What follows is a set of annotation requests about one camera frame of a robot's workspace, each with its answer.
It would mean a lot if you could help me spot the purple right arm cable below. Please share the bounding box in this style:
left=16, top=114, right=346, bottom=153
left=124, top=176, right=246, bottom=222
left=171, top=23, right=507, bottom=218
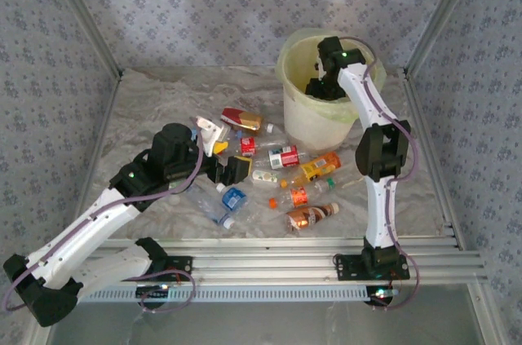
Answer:
left=338, top=36, right=422, bottom=312

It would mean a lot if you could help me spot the aluminium frame post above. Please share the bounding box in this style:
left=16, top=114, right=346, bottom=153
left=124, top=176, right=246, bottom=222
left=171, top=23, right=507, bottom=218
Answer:
left=405, top=0, right=487, bottom=75
left=40, top=0, right=125, bottom=78

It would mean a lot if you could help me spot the orange juice bottle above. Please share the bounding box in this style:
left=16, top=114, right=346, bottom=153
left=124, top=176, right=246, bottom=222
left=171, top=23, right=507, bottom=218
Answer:
left=279, top=151, right=343, bottom=190

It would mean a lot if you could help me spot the clear bottle red white label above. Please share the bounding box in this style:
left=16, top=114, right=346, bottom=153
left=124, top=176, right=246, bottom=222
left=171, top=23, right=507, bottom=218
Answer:
left=251, top=144, right=311, bottom=171

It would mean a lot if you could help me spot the clear water bottle white cap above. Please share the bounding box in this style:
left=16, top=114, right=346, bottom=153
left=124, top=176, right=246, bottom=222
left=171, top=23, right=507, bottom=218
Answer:
left=185, top=184, right=237, bottom=230

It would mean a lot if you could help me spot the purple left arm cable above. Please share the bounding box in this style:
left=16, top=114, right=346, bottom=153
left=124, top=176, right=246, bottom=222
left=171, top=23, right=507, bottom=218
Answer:
left=2, top=128, right=204, bottom=316

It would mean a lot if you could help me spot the aluminium frame leg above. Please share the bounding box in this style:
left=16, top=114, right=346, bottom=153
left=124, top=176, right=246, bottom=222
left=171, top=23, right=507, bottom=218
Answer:
left=30, top=322, right=56, bottom=345
left=467, top=282, right=505, bottom=345

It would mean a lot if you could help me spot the clear bottle orange label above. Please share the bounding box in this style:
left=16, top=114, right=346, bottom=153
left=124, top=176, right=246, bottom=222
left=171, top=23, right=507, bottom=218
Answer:
left=268, top=184, right=317, bottom=210

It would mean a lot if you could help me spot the aluminium extrusion rail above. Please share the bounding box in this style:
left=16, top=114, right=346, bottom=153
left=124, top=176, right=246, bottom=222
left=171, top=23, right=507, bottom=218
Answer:
left=100, top=237, right=464, bottom=251
left=81, top=250, right=489, bottom=285

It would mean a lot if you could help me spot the clear bottle white green label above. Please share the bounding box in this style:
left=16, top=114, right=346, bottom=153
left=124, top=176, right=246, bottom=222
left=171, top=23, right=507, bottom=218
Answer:
left=251, top=169, right=282, bottom=186

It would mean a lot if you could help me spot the clear bottle small red label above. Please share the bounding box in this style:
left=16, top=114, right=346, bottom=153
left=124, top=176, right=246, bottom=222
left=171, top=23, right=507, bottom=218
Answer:
left=232, top=135, right=289, bottom=158

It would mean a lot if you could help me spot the blue label bottle white cap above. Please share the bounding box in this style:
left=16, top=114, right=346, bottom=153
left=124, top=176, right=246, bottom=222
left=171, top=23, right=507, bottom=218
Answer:
left=215, top=183, right=250, bottom=215

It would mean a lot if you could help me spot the black controller board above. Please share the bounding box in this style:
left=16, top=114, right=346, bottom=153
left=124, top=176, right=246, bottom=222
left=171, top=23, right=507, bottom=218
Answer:
left=365, top=285, right=400, bottom=306
left=135, top=284, right=171, bottom=300

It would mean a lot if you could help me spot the brown drink bottle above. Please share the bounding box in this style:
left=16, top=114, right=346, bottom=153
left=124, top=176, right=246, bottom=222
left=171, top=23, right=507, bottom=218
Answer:
left=285, top=201, right=340, bottom=234

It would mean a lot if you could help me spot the clear bottle green ring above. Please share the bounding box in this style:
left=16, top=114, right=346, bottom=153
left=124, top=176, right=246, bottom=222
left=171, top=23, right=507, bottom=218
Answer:
left=316, top=176, right=365, bottom=196

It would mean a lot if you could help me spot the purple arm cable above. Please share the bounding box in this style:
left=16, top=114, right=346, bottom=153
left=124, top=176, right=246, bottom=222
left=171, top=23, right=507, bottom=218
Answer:
left=338, top=36, right=422, bottom=312
left=2, top=128, right=204, bottom=316

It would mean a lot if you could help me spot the clear bottle blue white label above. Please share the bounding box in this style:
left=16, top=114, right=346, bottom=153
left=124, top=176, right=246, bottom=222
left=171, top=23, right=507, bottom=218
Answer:
left=189, top=126, right=245, bottom=139

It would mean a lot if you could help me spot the cream plastic bin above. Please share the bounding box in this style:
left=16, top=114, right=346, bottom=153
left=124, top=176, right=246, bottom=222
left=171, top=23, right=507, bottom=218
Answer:
left=275, top=28, right=387, bottom=126

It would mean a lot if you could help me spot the red gold label bottle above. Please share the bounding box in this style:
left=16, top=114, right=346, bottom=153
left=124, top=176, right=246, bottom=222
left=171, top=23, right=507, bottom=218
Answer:
left=219, top=106, right=275, bottom=136

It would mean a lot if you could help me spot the aluminium table side rail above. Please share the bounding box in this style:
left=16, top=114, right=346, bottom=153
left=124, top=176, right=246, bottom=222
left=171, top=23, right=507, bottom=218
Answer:
left=401, top=69, right=466, bottom=251
left=75, top=69, right=126, bottom=240

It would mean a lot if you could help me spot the grey slotted cable duct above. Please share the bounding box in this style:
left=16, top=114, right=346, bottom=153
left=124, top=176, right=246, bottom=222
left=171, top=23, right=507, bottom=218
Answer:
left=79, top=284, right=374, bottom=304

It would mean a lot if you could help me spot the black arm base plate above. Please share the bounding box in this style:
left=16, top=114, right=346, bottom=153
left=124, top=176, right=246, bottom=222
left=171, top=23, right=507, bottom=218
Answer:
left=333, top=253, right=411, bottom=281
left=161, top=254, right=194, bottom=276

